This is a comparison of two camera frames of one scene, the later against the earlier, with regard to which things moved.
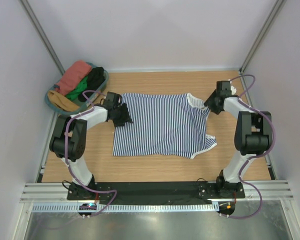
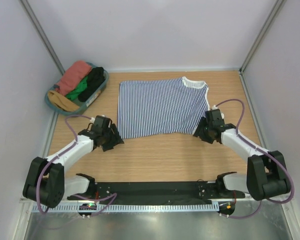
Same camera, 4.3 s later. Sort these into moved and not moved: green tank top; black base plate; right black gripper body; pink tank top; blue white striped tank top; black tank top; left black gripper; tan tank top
Moved: right black gripper body; left black gripper; blue white striped tank top
Not moved: black tank top; green tank top; black base plate; pink tank top; tan tank top
